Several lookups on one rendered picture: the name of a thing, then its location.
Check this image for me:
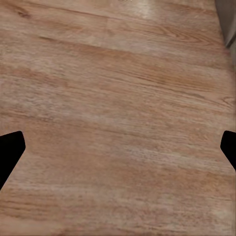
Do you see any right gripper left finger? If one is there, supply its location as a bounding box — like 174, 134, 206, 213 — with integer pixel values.
0, 131, 26, 190

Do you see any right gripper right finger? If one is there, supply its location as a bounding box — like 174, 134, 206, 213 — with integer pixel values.
220, 130, 236, 170

